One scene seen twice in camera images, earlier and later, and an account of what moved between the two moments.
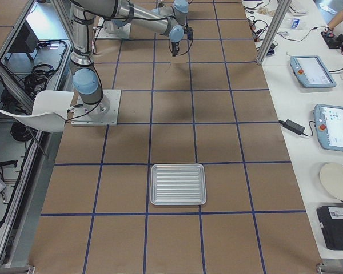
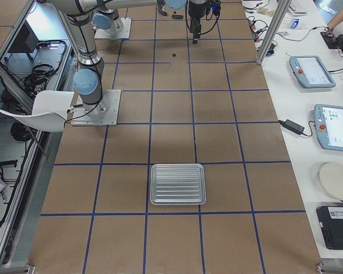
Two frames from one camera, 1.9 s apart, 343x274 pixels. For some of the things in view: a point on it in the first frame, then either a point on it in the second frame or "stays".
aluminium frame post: x=282 y=8 stays
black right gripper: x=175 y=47 → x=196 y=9
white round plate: x=339 y=180 stays
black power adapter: x=292 y=127 stays
